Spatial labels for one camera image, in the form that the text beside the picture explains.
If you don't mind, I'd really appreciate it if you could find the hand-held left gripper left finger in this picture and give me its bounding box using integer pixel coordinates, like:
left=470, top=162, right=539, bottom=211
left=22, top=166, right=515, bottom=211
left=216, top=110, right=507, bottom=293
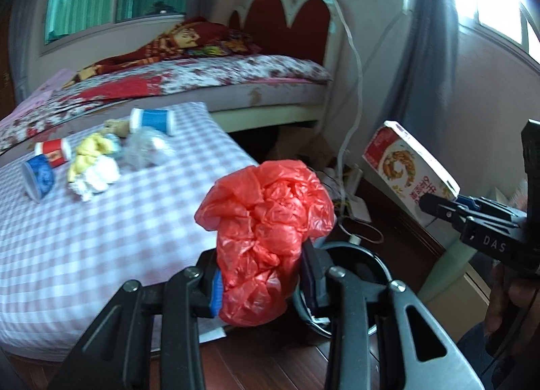
left=46, top=249, right=224, bottom=390

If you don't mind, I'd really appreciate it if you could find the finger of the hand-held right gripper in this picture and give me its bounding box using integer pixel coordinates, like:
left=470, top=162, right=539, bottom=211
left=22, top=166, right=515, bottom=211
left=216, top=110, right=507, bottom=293
left=455, top=194, right=486, bottom=211
left=417, top=195, right=467, bottom=228

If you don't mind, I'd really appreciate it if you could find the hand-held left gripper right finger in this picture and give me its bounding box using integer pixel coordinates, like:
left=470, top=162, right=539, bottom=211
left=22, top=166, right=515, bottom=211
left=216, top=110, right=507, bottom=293
left=297, top=238, right=486, bottom=390

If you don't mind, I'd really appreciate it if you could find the printed food carton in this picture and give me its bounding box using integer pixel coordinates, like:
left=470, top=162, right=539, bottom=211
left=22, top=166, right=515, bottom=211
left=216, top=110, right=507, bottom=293
left=362, top=120, right=461, bottom=223

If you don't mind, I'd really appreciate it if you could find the black trash bin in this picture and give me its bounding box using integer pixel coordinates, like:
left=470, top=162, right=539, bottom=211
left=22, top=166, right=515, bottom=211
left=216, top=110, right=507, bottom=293
left=291, top=240, right=391, bottom=337

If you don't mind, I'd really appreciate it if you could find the red plastic bag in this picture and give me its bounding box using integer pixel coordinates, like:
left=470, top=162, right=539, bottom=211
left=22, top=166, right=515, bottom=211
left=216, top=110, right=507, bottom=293
left=194, top=159, right=337, bottom=327

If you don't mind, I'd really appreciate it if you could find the beige cloth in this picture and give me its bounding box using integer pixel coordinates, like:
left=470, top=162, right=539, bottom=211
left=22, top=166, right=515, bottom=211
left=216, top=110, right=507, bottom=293
left=104, top=119, right=132, bottom=138

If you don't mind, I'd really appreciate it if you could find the person's right hand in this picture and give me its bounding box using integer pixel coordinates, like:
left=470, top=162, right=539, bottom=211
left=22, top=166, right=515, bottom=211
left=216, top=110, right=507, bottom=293
left=484, top=264, right=540, bottom=335

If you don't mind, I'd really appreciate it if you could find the dark clothing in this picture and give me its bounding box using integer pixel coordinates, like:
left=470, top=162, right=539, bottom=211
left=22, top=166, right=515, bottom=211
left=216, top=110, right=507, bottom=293
left=458, top=321, right=540, bottom=390

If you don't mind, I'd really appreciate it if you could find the cardboard piece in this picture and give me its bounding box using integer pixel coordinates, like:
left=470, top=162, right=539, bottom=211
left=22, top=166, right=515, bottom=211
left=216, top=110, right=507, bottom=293
left=270, top=127, right=340, bottom=173

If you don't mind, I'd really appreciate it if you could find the clear plastic bag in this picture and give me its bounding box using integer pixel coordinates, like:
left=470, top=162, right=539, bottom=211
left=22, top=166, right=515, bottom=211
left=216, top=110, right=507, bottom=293
left=121, top=127, right=173, bottom=170

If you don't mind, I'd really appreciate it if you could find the white crumpled tissue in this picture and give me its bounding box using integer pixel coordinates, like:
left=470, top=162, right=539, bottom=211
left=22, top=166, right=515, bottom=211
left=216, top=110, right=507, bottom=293
left=70, top=157, right=122, bottom=202

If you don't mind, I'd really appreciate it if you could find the grey curtain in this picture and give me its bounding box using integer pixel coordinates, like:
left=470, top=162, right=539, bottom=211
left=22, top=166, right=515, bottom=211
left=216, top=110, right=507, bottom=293
left=399, top=0, right=462, bottom=131

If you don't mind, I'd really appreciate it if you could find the blue and white paper cup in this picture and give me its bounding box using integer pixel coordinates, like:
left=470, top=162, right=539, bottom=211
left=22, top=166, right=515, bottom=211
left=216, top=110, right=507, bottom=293
left=129, top=107, right=177, bottom=136

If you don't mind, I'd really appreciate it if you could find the yellow crumpled tissue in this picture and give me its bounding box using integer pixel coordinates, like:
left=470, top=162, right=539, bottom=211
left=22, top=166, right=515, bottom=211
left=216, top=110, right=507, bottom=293
left=66, top=132, right=123, bottom=183

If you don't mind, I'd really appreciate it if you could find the blue patterned paper cup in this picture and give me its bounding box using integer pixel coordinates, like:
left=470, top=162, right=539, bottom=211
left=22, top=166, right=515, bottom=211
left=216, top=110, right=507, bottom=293
left=21, top=154, right=57, bottom=204

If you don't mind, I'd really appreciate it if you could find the red paper cup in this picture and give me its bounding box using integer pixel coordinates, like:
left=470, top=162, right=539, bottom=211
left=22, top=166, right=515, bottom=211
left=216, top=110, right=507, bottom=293
left=34, top=138, right=72, bottom=168

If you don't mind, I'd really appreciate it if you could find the floral bedsheet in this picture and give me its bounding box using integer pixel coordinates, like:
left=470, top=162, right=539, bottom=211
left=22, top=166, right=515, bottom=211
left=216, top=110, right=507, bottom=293
left=0, top=54, right=332, bottom=150

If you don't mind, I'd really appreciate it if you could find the red printed blanket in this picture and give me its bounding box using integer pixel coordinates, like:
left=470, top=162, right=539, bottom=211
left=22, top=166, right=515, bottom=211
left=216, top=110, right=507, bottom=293
left=63, top=16, right=262, bottom=89

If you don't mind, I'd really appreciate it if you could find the pink sheet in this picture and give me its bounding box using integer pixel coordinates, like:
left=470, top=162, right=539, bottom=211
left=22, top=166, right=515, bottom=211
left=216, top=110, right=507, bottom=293
left=15, top=68, right=79, bottom=114

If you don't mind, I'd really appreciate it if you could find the white cable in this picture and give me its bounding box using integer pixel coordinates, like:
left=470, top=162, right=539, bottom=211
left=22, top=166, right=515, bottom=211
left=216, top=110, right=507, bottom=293
left=329, top=0, right=366, bottom=222

